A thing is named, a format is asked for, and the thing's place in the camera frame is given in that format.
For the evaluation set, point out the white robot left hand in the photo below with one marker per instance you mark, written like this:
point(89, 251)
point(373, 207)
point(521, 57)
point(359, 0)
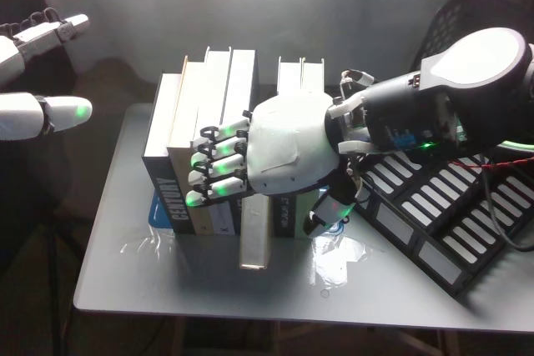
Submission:
point(25, 118)

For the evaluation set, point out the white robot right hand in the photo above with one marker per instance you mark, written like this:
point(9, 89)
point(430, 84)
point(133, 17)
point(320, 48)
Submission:
point(292, 143)

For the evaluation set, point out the tan kraft cover book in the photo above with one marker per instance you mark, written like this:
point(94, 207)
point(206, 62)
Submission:
point(254, 239)

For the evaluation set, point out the black book with white label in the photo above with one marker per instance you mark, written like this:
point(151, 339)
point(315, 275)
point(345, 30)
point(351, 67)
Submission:
point(288, 76)

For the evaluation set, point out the pale green book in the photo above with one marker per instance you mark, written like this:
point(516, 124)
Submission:
point(313, 76)

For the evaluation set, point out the black Let It Be book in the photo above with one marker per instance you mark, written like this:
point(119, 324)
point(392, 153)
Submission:
point(240, 81)

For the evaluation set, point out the white Fashionpedia book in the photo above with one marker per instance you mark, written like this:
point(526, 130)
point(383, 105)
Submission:
point(213, 89)

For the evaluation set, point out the beige spine book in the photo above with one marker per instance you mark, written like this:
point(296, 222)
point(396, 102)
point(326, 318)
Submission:
point(183, 101)

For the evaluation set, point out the black Century book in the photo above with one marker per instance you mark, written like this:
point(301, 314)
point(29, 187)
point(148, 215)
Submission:
point(160, 122)

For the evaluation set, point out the white cloth backdrop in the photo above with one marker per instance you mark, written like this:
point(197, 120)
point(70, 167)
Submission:
point(292, 6)

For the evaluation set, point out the blue plastic bookend tray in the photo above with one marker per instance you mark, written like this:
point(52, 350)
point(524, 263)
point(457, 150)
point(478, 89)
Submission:
point(160, 214)

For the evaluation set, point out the black mesh file rack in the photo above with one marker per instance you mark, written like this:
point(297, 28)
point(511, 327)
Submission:
point(438, 256)

